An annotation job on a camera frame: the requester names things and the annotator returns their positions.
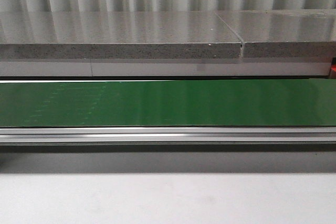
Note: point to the green conveyor belt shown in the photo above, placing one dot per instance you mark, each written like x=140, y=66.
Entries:
x=252, y=102

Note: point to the grey stone slab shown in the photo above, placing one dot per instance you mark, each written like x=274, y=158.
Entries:
x=116, y=35
x=284, y=33

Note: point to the grey stone slab left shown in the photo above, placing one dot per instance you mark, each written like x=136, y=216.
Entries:
x=116, y=35

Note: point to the grey stone slab right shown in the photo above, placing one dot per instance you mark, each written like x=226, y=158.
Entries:
x=284, y=33

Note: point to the aluminium conveyor side rail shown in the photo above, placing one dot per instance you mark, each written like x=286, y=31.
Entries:
x=166, y=135

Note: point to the orange red object at edge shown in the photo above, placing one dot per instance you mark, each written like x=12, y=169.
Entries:
x=332, y=73

